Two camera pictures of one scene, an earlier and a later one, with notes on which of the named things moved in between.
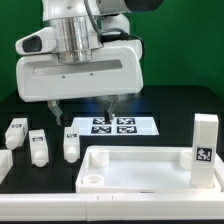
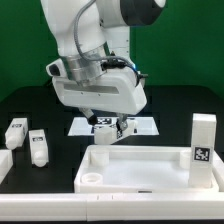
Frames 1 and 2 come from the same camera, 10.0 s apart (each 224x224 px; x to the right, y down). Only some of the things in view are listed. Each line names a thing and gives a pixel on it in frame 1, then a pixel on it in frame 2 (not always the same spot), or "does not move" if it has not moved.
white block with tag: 204,146 does not move
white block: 71,143 to 108,135
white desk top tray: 141,169 does not move
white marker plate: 118,126 does not move
